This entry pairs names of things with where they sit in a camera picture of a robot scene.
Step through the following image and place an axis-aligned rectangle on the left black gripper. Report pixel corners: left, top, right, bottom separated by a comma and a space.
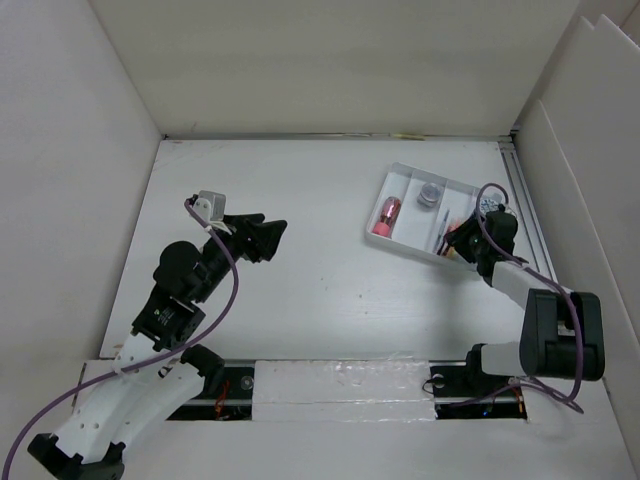
194, 213, 286, 302

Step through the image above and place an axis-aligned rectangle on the red gel pen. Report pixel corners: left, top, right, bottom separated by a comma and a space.
436, 235, 446, 256

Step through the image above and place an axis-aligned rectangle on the white compartment tray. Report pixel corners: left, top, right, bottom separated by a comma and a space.
365, 163, 479, 270

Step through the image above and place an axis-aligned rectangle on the clear paperclip jar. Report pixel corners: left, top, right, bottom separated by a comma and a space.
417, 183, 444, 208

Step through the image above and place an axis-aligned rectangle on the pink capped marker tube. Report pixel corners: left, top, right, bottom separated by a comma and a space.
372, 196, 402, 238

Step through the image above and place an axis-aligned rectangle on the black gel pen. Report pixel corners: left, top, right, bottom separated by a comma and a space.
448, 218, 461, 231

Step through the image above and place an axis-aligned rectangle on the blue round jar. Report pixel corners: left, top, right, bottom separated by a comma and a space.
477, 197, 499, 216

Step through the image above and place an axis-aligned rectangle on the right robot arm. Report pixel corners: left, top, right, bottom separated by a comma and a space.
444, 208, 605, 405

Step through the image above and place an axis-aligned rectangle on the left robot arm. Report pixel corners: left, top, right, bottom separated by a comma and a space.
28, 214, 287, 479

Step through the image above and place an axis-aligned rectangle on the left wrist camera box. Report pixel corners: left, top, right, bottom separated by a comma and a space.
186, 190, 226, 224

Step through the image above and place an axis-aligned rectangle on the aluminium rail right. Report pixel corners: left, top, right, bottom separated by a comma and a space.
498, 136, 558, 281

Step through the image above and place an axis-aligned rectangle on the front mounting rail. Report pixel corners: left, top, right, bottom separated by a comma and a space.
187, 359, 528, 423

